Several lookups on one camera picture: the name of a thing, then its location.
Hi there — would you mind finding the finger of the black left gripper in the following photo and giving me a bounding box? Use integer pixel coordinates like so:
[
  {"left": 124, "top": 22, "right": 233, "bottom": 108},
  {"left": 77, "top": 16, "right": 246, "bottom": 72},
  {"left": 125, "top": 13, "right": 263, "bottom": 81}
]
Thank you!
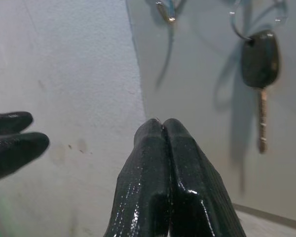
[
  {"left": 0, "top": 111, "right": 34, "bottom": 136},
  {"left": 0, "top": 132, "right": 50, "bottom": 184}
]

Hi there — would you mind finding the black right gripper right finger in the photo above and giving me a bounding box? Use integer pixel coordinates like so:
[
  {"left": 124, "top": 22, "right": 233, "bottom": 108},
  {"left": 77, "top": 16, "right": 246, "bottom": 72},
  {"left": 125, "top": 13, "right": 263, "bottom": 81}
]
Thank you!
[{"left": 162, "top": 118, "right": 247, "bottom": 237}]

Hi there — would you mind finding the silver key ring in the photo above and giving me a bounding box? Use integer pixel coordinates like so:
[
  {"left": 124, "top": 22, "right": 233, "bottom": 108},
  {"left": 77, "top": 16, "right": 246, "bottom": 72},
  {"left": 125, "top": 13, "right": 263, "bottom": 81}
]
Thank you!
[{"left": 228, "top": 9, "right": 254, "bottom": 40}]

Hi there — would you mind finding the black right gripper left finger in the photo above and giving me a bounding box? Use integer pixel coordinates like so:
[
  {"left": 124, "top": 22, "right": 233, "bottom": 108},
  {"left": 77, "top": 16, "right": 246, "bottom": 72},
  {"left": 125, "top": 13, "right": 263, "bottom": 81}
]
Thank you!
[{"left": 102, "top": 118, "right": 173, "bottom": 237}]

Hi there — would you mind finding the black head car key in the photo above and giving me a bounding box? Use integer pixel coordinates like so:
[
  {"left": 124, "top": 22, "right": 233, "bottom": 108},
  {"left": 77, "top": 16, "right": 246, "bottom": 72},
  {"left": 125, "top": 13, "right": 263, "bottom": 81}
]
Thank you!
[{"left": 241, "top": 29, "right": 281, "bottom": 155}]

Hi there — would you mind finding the brass wall hook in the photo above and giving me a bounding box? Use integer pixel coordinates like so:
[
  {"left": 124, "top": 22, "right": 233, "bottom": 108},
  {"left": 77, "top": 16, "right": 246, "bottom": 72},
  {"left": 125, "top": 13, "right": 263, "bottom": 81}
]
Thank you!
[{"left": 155, "top": 0, "right": 178, "bottom": 24}]

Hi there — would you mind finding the white hook board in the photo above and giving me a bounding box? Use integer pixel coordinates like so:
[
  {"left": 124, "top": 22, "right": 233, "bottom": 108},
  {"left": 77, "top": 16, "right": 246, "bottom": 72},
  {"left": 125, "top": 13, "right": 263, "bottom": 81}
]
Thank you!
[{"left": 125, "top": 0, "right": 296, "bottom": 223}]

